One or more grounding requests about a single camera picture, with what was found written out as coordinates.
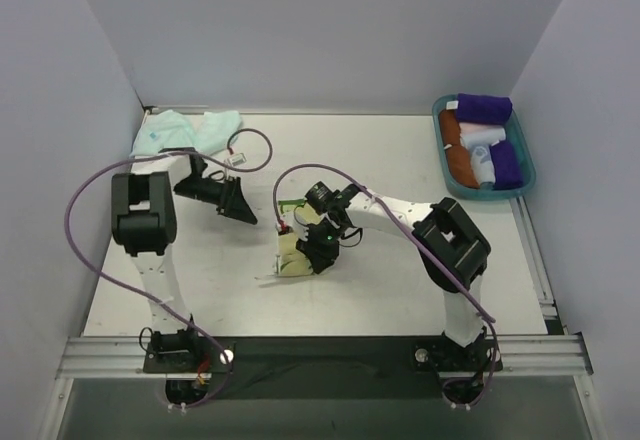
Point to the orange brown rolled towel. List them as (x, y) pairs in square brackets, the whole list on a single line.
[(458, 157)]

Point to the aluminium frame rail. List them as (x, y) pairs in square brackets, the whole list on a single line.
[(519, 355)]

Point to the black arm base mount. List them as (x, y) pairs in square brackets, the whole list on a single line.
[(325, 368)]

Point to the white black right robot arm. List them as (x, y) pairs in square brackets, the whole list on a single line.
[(453, 250)]

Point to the white blue rolled towel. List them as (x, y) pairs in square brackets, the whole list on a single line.
[(481, 162)]

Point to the green and yellow patterned towel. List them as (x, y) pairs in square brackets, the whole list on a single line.
[(296, 215)]

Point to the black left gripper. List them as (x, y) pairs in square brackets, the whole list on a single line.
[(228, 196)]

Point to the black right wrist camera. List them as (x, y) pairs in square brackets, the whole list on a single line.
[(319, 197)]

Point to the light mint crumpled towel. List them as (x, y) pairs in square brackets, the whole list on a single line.
[(171, 130)]

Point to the purple rolled towel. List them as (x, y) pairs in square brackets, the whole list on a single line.
[(508, 174), (483, 109)]

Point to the purple rolled towel top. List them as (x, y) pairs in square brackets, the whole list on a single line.
[(483, 109)]

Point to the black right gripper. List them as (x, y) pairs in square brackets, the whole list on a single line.
[(310, 248)]

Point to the teal plastic basket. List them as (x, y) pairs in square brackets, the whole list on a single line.
[(514, 135)]

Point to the pink rolled towel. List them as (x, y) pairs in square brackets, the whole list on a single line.
[(481, 132)]

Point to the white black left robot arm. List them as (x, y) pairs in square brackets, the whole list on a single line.
[(144, 223)]

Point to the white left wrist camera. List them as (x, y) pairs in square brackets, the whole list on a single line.
[(236, 160)]

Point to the purple rolled towel right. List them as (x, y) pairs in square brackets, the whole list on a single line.
[(508, 174)]

